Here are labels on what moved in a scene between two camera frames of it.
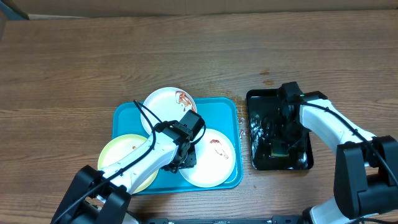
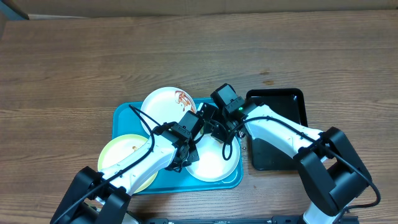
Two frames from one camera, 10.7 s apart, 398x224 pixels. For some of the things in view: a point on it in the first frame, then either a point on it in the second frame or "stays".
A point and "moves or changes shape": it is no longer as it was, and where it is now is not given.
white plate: [166, 104] stays
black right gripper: [276, 134] -> [221, 135]
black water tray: [278, 141] stays
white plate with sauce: [215, 160] moves or changes shape
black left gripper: [189, 162] stays
